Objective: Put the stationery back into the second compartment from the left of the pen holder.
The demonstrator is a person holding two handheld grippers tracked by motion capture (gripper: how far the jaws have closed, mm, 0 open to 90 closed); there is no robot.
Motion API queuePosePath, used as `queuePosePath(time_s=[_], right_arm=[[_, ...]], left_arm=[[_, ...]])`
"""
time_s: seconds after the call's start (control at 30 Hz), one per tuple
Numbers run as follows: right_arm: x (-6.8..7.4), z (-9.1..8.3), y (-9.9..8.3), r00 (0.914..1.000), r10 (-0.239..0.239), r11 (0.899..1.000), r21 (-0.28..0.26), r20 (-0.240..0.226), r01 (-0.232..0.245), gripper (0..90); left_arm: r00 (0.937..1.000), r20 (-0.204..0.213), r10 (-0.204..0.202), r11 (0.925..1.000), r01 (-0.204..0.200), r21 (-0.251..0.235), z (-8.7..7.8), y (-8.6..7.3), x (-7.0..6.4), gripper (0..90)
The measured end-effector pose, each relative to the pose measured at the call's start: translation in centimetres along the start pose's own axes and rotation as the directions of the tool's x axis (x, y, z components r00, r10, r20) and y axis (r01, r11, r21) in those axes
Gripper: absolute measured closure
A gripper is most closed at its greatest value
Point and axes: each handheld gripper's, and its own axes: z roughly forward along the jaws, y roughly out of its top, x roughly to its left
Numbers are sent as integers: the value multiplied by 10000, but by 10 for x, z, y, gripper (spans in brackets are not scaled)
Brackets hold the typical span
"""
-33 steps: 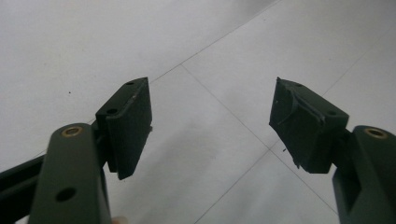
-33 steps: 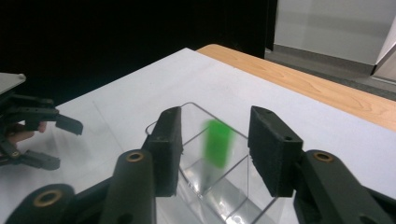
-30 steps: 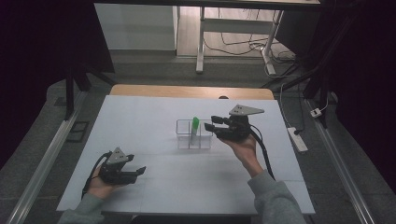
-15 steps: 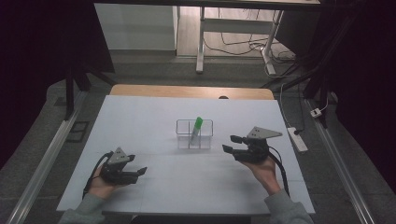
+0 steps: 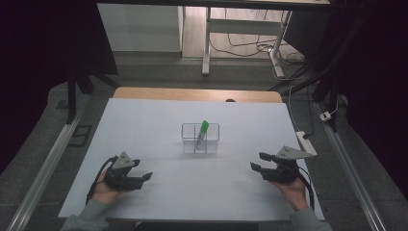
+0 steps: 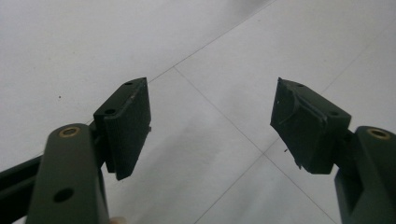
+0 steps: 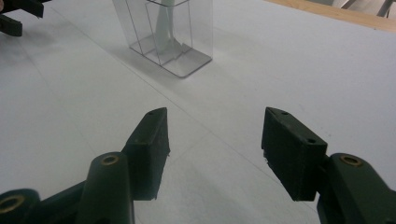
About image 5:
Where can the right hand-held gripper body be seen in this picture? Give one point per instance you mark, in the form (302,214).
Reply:
(284,171)

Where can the person's right hand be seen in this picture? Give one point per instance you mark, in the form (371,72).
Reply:
(296,194)

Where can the dark curtain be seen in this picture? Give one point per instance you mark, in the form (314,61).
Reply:
(378,80)
(38,64)

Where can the person's left hand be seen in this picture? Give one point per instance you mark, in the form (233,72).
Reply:
(106,192)

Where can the white power strip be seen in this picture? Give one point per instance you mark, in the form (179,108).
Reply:
(302,138)

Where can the wooden table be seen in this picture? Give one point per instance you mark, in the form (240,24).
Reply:
(192,94)

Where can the dark round table grommet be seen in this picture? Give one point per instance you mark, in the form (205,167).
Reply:
(230,100)

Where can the white table sheet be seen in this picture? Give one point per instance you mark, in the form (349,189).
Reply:
(205,192)

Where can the black stand legs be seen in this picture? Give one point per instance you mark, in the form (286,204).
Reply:
(327,86)
(72,96)

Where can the white desk frame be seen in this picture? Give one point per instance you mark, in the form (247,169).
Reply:
(243,26)

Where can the metal floor rail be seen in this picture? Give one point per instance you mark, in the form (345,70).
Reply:
(349,176)
(45,170)

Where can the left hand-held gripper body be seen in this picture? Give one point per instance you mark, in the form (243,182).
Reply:
(122,178)

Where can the clear plastic divided organizer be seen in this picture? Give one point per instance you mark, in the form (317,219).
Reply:
(213,141)

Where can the small white adapter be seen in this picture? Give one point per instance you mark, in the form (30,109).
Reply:
(325,116)

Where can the green highlighter pen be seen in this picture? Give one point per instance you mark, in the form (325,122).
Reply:
(202,133)

